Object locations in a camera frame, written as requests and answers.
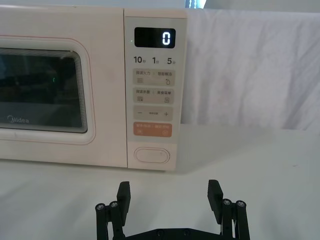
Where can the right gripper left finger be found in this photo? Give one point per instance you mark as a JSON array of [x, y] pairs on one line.
[[111, 220]]

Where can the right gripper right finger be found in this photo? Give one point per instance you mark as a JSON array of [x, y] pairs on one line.
[[232, 220]]

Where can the white table cloth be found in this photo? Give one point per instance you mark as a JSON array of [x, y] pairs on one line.
[[225, 162]]

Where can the cream microwave oven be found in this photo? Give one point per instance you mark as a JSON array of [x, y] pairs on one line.
[[105, 100]]

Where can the white curtain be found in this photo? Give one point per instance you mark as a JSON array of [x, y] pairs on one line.
[[250, 62]]

